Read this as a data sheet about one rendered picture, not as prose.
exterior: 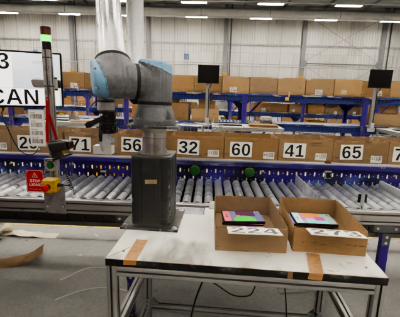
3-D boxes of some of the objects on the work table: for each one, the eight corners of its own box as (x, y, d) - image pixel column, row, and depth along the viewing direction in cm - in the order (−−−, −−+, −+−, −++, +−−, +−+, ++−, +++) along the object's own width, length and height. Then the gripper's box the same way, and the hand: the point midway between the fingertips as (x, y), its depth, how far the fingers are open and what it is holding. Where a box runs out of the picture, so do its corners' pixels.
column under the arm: (177, 232, 137) (178, 159, 131) (119, 229, 139) (117, 156, 132) (185, 211, 163) (186, 148, 156) (136, 208, 165) (135, 146, 158)
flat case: (338, 228, 143) (338, 224, 143) (296, 226, 144) (297, 222, 143) (327, 216, 156) (328, 213, 156) (289, 214, 157) (289, 211, 157)
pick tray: (214, 250, 123) (215, 226, 121) (213, 213, 160) (214, 195, 158) (287, 253, 122) (289, 229, 120) (269, 216, 159) (270, 197, 157)
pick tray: (291, 251, 124) (294, 228, 122) (278, 214, 161) (279, 196, 159) (366, 256, 121) (370, 233, 119) (334, 218, 158) (337, 199, 156)
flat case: (265, 224, 144) (265, 221, 144) (224, 224, 143) (224, 221, 143) (258, 213, 157) (258, 210, 157) (221, 212, 157) (221, 210, 156)
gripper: (112, 112, 159) (112, 153, 163) (119, 111, 171) (119, 148, 176) (95, 111, 159) (96, 152, 164) (103, 110, 172) (104, 148, 176)
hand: (103, 148), depth 169 cm, fingers closed on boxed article, 6 cm apart
